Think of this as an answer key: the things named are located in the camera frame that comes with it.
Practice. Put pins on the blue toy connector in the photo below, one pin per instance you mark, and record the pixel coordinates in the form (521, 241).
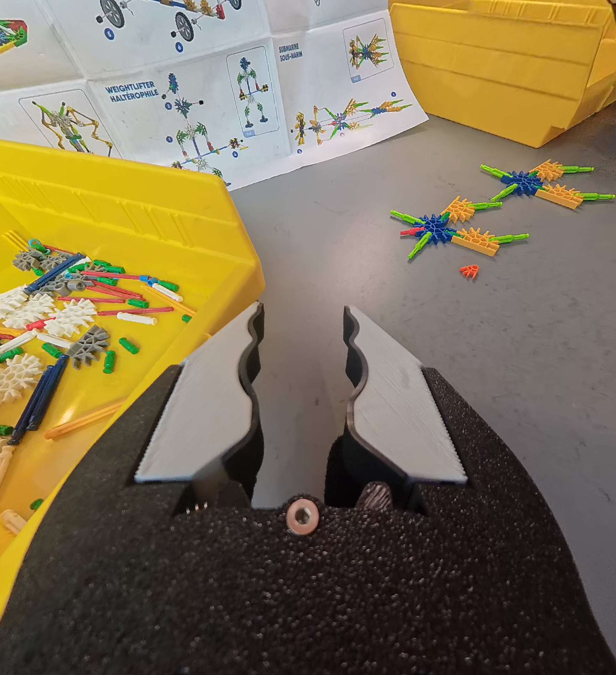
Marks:
(435, 229)

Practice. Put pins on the grey desk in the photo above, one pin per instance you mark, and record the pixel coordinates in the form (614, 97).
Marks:
(497, 369)

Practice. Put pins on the light green toy rod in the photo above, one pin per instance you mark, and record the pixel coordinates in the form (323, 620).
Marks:
(486, 205)
(404, 217)
(511, 238)
(419, 247)

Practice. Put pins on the pile of toy parts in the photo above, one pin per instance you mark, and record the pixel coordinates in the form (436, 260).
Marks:
(18, 369)

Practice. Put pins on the assembled toy model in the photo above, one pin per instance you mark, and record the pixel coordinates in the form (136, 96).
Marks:
(523, 183)

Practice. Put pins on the red short toy rod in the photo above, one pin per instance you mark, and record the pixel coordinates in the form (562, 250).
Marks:
(412, 232)

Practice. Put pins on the small red toy connector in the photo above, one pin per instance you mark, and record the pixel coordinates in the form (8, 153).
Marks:
(469, 271)

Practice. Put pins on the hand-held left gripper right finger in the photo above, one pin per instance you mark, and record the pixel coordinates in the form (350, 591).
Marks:
(408, 422)

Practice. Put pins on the printed instruction sheet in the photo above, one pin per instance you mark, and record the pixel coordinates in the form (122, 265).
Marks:
(313, 79)

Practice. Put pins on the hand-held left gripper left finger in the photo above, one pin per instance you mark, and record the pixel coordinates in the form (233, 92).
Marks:
(197, 422)

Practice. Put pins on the yellow storage bin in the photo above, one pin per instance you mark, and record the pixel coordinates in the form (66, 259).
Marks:
(128, 211)
(497, 63)

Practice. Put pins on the yellow toy connector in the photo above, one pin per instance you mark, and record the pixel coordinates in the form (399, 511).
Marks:
(459, 210)
(476, 243)

